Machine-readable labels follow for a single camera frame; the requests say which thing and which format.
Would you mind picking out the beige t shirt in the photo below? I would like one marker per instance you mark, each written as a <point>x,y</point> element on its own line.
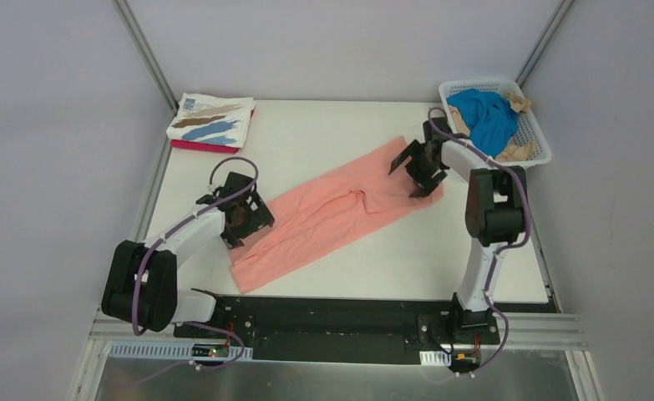
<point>512,152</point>

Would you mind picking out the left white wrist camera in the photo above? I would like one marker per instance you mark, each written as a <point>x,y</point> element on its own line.
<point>213,188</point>

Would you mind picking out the blue t shirt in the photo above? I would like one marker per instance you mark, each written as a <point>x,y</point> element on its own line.
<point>490,119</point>

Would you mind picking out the folded white printed t shirt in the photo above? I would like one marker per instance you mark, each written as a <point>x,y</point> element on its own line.
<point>196,105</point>

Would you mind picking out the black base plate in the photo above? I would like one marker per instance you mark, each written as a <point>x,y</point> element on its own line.
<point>341,330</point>

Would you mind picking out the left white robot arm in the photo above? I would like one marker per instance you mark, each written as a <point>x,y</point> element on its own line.
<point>143,285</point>

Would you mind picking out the controller board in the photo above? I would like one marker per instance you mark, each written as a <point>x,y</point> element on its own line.
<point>462,362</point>
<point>209,351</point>

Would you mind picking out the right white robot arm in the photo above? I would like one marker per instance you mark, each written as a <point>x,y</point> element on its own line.
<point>497,218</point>

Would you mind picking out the pink t shirt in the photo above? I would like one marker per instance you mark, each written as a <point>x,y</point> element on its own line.
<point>327,213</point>

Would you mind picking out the aluminium frame post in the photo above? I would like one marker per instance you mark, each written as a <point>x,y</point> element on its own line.
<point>549,31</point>
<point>146,53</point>

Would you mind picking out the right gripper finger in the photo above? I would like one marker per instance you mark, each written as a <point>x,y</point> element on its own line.
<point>426,184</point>
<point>411,151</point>

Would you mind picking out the left aluminium frame post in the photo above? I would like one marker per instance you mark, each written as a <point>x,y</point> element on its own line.
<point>146,53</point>

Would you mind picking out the right aluminium frame post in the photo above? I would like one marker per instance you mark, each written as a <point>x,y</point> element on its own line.
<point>549,31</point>

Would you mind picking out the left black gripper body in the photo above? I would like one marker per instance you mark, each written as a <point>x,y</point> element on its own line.
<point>254,212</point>

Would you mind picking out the right controller board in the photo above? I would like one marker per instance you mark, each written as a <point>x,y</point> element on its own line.
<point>462,362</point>

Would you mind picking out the left controller board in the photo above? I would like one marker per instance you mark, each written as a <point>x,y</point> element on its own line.
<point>209,351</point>

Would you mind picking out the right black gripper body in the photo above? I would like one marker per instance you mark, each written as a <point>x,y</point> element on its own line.
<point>415,168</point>

